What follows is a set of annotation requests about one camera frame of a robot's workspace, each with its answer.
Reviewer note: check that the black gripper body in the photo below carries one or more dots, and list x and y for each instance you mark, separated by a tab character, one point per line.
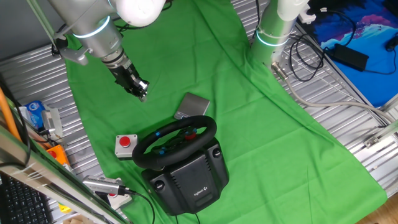
126	77

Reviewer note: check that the silver exterior camera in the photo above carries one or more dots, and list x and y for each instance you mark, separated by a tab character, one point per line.
102	184

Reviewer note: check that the orange pole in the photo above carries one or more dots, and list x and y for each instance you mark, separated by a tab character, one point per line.
7	115

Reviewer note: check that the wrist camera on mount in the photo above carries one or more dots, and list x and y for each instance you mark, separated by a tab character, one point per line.
73	54

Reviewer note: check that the silver finned metal device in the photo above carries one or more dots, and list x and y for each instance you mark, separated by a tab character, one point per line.
51	119

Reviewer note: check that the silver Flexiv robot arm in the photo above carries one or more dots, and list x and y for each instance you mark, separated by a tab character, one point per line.
96	34

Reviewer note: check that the black computer mouse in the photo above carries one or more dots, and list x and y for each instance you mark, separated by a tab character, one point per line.
392	43

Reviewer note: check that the wooden blocks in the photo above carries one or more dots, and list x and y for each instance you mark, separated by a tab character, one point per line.
74	221

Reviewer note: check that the thin aluminium frame pole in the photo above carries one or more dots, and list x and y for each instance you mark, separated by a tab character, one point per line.
43	21

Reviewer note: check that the grey box red button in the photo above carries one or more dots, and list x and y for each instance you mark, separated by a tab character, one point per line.
126	147

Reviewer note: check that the white box red button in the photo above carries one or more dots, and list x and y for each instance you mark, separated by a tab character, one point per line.
119	200

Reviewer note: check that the blue white tissue pack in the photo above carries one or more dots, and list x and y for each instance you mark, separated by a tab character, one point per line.
34	113

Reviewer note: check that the aluminium bar with bracket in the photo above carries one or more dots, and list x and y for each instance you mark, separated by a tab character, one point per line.
388	130

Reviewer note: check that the black Logitech wheel base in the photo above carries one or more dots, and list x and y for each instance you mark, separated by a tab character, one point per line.
189	177

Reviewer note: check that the large aluminium frame beam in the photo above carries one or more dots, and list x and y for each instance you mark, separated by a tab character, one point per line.
46	183

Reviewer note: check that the green cloth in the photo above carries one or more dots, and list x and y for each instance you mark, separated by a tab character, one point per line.
264	140

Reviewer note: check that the orange box red button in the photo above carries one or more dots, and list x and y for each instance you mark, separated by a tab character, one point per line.
59	155

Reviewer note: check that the silver digital scale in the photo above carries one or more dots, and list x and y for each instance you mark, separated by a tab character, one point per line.
192	104

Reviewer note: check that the black steering wheel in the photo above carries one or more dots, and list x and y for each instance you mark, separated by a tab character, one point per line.
199	144

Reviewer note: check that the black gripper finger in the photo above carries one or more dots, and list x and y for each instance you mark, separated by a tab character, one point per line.
143	91
133	90

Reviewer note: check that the black keyboard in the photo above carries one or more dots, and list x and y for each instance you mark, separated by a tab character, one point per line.
21	202

